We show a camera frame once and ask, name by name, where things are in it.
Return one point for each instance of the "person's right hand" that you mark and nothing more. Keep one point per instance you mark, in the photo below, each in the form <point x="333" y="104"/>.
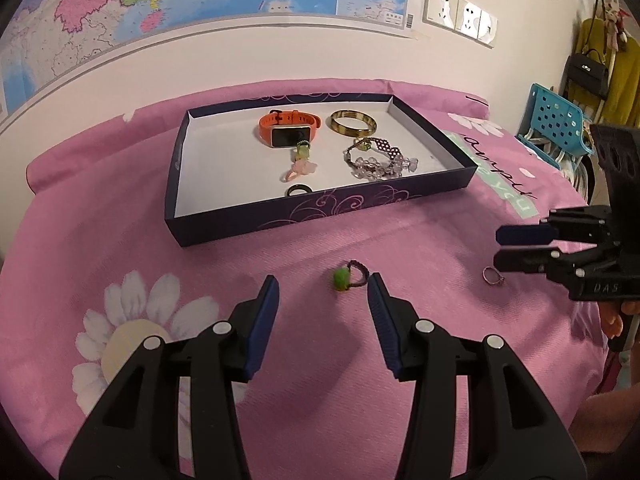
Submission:
<point x="612" y="322"/>

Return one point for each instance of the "gold bangle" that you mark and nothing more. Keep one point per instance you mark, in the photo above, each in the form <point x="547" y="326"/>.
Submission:
<point x="345" y="131"/>

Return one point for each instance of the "dark blue shallow box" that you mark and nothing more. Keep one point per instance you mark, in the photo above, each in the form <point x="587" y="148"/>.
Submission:
<point x="235" y="160"/>

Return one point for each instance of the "yellow garment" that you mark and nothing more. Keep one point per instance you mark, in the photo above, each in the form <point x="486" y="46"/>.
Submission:
<point x="625" y="85"/>

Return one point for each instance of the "clear tape strip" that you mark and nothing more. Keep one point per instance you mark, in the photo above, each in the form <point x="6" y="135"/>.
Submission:
<point x="417" y="34"/>

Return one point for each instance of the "pink printed blanket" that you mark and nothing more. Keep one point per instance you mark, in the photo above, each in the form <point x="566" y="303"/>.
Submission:
<point x="250" y="260"/>

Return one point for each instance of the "blue plastic chair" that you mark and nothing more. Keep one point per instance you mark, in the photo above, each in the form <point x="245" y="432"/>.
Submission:
<point x="550" y="115"/>

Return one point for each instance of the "person's right forearm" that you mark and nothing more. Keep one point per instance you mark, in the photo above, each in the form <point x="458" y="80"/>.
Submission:
<point x="600" y="420"/>

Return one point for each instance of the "white wall socket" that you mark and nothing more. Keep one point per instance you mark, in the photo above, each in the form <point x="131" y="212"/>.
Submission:
<point x="488" y="27"/>
<point x="467" y="17"/>
<point x="440" y="5"/>

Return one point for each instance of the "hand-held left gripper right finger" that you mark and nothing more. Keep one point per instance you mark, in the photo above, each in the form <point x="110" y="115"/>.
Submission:
<point x="382" y="325"/>

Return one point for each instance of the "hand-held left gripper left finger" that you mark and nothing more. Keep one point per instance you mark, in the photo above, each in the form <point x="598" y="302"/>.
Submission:
<point x="262" y="330"/>

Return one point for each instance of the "orange smartwatch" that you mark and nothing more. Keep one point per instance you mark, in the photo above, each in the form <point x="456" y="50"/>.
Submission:
<point x="290" y="136"/>

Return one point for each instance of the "black handbag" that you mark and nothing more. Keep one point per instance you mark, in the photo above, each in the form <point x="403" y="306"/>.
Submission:
<point x="587" y="72"/>

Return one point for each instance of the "small hanging plush toy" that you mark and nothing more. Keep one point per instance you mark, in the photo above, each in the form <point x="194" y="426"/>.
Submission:
<point x="612" y="17"/>

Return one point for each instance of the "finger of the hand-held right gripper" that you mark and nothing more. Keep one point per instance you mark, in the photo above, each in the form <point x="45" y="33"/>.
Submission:
<point x="525" y="234"/>
<point x="520" y="260"/>

